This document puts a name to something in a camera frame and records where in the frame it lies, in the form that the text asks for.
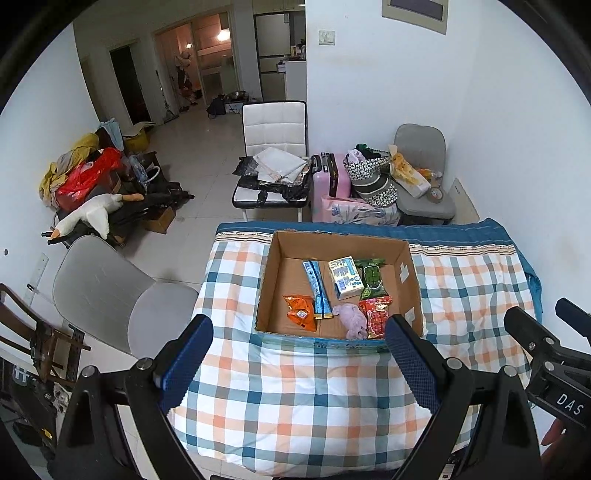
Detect grey electrical panel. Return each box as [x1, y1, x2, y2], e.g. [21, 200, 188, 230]
[382, 0, 448, 35]

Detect wooden chair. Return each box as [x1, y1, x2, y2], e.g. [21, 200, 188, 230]
[0, 282, 92, 384]

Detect black plastic bags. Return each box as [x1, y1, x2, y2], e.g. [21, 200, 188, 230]
[232, 157, 311, 201]

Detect red snack packet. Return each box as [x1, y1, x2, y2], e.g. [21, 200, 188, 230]
[359, 296, 393, 340]

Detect patterned tote bag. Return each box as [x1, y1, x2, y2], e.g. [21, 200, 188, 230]
[344, 145, 399, 206]

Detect coat rack with clothes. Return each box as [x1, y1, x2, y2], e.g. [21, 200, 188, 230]
[174, 51, 199, 100]

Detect pile of dark items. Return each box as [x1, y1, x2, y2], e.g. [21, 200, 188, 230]
[108, 180, 195, 241]

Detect small brown cardboard box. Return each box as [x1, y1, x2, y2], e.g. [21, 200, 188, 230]
[145, 205, 176, 234]

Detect plaid blanket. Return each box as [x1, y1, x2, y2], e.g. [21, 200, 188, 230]
[166, 218, 543, 476]

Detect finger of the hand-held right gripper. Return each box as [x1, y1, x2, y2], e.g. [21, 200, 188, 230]
[503, 307, 561, 365]
[555, 298, 591, 344]

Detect white refrigerator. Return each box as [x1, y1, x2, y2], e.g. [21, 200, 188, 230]
[254, 11, 308, 102]

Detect white goose plush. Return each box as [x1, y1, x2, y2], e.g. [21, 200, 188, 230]
[48, 193, 145, 245]

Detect white and blue packet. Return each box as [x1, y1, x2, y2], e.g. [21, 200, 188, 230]
[328, 256, 363, 300]

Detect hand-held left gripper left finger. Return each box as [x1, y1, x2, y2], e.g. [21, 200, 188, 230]
[48, 314, 214, 480]

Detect red plastic bag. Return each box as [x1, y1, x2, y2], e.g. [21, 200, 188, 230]
[55, 148, 123, 208]

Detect light blue cloth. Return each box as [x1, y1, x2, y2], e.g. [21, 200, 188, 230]
[99, 119, 124, 151]

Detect silver plastic bags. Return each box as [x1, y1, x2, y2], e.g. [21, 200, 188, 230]
[253, 147, 311, 183]

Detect pink suitcase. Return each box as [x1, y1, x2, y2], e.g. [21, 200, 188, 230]
[310, 151, 352, 223]

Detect grey upholstered chair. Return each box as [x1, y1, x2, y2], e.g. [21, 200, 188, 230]
[392, 124, 457, 226]

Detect yellow cloth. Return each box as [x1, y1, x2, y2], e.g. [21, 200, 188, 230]
[39, 133, 100, 204]

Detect person's right hand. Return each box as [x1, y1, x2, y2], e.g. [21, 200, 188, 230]
[541, 418, 568, 446]

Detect white panel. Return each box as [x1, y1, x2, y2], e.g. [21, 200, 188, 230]
[450, 178, 481, 224]

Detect floral pillow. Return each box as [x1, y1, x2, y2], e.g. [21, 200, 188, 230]
[321, 195, 400, 227]

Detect grey shell chair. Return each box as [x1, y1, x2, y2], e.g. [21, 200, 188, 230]
[52, 234, 200, 360]

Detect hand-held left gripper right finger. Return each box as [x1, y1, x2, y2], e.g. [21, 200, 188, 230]
[385, 314, 543, 480]

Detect white padded chair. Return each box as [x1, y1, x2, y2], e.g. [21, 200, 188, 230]
[232, 100, 310, 222]

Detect yellow bin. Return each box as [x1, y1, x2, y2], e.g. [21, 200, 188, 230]
[124, 121, 155, 155]

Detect orange snack packet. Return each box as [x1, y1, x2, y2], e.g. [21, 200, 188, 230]
[283, 294, 319, 332]

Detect purple soft toy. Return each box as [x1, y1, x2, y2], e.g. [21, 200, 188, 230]
[333, 302, 368, 341]

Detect white and yellow package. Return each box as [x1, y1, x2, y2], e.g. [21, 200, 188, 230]
[389, 145, 432, 199]

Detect long blue packet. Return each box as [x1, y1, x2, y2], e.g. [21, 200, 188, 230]
[302, 260, 334, 320]

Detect green snack packet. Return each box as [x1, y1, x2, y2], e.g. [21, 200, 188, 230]
[355, 258, 391, 301]

